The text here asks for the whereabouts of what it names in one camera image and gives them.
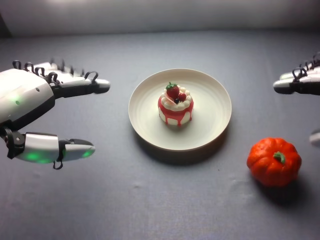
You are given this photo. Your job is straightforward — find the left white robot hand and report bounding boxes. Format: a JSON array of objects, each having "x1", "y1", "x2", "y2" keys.
[{"x1": 0, "y1": 58, "x2": 111, "y2": 170}]

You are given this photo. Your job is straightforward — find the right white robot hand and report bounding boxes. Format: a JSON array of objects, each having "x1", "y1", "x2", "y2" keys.
[{"x1": 272, "y1": 51, "x2": 320, "y2": 146}]

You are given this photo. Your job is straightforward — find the toy strawberry cake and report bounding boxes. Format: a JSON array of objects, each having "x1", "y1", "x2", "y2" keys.
[{"x1": 157, "y1": 81, "x2": 195, "y2": 128}]

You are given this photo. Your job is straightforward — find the orange toy pumpkin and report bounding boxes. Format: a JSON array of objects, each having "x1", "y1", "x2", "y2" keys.
[{"x1": 246, "y1": 136, "x2": 303, "y2": 188}]

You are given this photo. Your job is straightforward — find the round cream plate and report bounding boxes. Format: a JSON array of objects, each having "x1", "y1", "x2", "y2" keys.
[{"x1": 128, "y1": 68, "x2": 233, "y2": 152}]

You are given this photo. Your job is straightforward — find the grey table cloth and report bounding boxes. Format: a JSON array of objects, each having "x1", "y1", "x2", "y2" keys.
[{"x1": 0, "y1": 29, "x2": 320, "y2": 240}]

